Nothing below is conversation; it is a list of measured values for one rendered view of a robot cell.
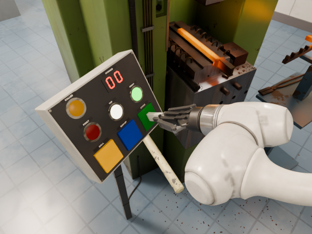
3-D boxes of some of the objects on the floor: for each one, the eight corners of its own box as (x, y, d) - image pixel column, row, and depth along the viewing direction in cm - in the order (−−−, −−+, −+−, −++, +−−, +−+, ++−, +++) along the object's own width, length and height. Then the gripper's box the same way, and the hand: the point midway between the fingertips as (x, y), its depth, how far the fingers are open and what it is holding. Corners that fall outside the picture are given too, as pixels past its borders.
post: (132, 217, 157) (107, 103, 76) (126, 220, 156) (95, 107, 75) (129, 211, 159) (103, 96, 79) (124, 214, 158) (92, 100, 77)
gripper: (199, 146, 63) (142, 136, 80) (220, 117, 70) (163, 113, 87) (190, 124, 60) (132, 119, 77) (213, 96, 67) (155, 97, 84)
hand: (156, 117), depth 80 cm, fingers closed
